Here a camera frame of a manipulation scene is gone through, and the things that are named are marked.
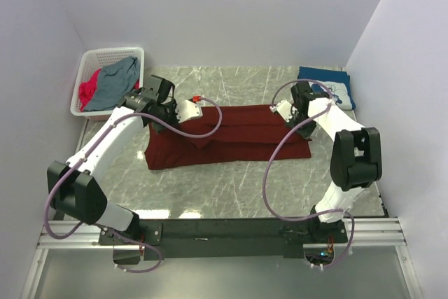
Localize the dark red t shirt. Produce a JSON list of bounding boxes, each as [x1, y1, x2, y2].
[[145, 105, 290, 171]]

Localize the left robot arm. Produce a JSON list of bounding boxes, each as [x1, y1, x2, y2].
[[44, 75, 178, 239]]

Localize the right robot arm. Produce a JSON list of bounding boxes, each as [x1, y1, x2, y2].
[[286, 81, 382, 239]]

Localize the folded blue t shirt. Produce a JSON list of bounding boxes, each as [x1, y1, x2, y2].
[[298, 67, 356, 111]]

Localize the grey blue t shirt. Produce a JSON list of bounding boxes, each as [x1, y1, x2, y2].
[[83, 56, 141, 112]]

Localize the pink red t shirt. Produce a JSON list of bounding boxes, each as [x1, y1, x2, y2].
[[78, 69, 141, 111]]

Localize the white plastic laundry basket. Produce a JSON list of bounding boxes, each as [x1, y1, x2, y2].
[[70, 47, 145, 121]]

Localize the black base beam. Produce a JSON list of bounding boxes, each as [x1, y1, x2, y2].
[[99, 218, 354, 260]]

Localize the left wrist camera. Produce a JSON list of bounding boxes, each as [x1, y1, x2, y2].
[[175, 99, 203, 124]]

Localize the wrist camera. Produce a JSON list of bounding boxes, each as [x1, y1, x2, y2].
[[269, 99, 295, 122], [175, 99, 203, 124]]

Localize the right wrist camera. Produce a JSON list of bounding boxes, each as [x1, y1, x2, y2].
[[269, 99, 295, 122]]

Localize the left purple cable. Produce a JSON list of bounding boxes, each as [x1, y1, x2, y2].
[[43, 96, 223, 274]]

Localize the purple cable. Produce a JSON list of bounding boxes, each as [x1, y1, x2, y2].
[[262, 80, 355, 273], [43, 96, 223, 274]]

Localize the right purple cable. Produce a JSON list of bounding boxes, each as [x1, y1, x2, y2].
[[262, 80, 355, 273]]

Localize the aluminium rail frame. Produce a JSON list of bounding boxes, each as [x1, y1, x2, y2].
[[21, 217, 424, 298]]

